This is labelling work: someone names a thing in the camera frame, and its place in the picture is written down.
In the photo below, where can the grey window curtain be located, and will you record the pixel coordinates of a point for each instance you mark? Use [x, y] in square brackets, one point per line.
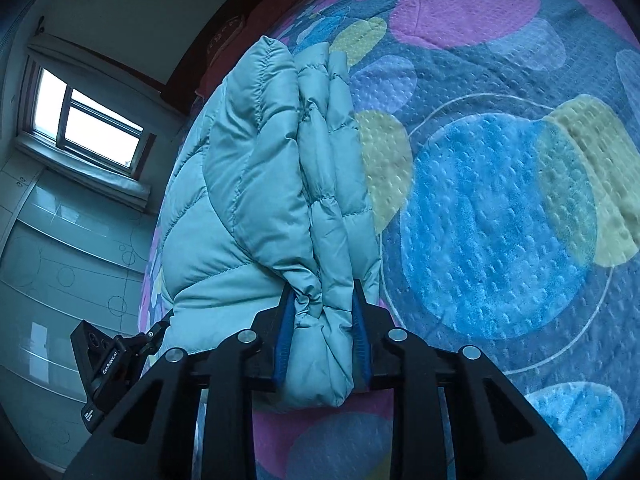
[85, 175]

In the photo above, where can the white wardrobe with circle pattern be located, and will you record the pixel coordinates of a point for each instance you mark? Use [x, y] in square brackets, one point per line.
[65, 260]

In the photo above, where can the white framed window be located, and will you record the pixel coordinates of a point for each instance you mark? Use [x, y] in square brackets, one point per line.
[95, 120]

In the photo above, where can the light teal puffer jacket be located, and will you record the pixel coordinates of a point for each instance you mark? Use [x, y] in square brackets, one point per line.
[240, 185]

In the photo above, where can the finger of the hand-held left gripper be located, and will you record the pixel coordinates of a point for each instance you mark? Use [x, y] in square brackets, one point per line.
[150, 340]

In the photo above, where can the brown printed pillow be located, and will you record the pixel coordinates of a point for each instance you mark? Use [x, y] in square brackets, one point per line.
[225, 35]

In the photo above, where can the dark wooden headboard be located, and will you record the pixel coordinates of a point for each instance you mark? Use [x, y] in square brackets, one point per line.
[185, 75]

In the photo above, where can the floral printed bed blanket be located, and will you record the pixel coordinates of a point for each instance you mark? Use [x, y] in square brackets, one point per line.
[500, 235]

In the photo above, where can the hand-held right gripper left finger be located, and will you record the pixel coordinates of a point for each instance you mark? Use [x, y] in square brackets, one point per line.
[282, 340]

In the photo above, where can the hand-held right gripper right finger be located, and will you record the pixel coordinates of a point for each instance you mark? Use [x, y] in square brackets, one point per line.
[361, 345]

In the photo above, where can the red pillow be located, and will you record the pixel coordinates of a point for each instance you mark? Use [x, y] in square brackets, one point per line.
[265, 15]

